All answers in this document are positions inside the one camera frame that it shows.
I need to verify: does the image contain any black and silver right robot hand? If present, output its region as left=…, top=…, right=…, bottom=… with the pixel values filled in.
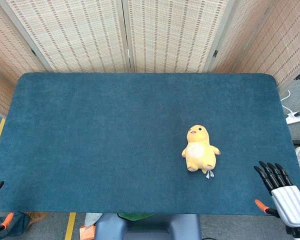
left=254, top=161, right=300, bottom=228

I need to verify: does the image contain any yellow plush dinosaur toy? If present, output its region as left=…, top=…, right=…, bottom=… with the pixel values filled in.
left=181, top=124, right=221, bottom=180

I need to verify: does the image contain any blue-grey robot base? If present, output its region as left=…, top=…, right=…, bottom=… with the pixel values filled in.
left=94, top=213, right=202, bottom=240

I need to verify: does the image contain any dark blue cloth bag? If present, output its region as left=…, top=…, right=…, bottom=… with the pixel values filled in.
left=0, top=211, right=31, bottom=238

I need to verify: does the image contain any brown fuzzy object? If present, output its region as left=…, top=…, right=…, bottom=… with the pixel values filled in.
left=24, top=211, right=50, bottom=225

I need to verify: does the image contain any white power strip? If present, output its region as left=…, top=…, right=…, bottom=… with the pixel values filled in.
left=285, top=112, right=300, bottom=125

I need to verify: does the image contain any orange block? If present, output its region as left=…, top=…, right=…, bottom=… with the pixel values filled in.
left=79, top=224, right=96, bottom=240

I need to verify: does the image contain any grey cloth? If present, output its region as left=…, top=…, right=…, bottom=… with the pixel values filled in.
left=84, top=212, right=103, bottom=228

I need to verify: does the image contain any green cloth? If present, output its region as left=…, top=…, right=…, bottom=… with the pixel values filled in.
left=117, top=212, right=156, bottom=222

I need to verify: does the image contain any blue felt table mat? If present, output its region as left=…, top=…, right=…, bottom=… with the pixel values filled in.
left=0, top=72, right=300, bottom=216

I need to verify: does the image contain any white power cable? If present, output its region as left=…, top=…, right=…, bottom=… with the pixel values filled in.
left=280, top=89, right=295, bottom=116

